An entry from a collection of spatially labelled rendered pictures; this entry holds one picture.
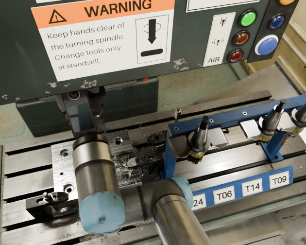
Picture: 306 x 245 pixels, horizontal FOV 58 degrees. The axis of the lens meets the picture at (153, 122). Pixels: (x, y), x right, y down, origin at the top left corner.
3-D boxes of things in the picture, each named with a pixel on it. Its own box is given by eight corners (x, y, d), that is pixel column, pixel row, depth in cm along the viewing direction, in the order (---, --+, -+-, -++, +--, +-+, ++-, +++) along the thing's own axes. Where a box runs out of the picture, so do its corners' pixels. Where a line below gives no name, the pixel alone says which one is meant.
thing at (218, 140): (229, 147, 78) (230, 145, 78) (212, 151, 77) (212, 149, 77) (220, 127, 82) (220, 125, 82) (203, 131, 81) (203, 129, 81)
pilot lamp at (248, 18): (254, 26, 38) (259, 11, 36) (239, 28, 37) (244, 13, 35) (251, 23, 38) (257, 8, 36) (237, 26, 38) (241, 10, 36)
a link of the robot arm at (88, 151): (70, 165, 49) (115, 154, 51) (67, 143, 52) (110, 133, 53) (78, 181, 55) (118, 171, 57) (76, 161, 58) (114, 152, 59)
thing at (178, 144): (193, 155, 76) (194, 154, 76) (175, 160, 76) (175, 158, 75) (184, 135, 80) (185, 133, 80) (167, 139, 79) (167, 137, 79)
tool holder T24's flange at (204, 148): (205, 134, 82) (207, 129, 80) (212, 152, 78) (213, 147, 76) (184, 137, 81) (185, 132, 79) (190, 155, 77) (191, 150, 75)
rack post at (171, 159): (178, 186, 104) (188, 145, 80) (164, 190, 103) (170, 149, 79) (170, 164, 109) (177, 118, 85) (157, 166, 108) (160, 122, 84)
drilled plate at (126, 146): (142, 187, 99) (142, 182, 95) (59, 209, 94) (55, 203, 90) (127, 135, 112) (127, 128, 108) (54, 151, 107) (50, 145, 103)
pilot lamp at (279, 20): (281, 28, 39) (287, 15, 38) (267, 31, 39) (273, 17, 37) (279, 26, 40) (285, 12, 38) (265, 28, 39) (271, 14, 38)
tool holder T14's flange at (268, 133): (268, 117, 86) (271, 112, 84) (281, 132, 82) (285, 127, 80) (252, 124, 84) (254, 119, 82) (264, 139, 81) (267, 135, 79)
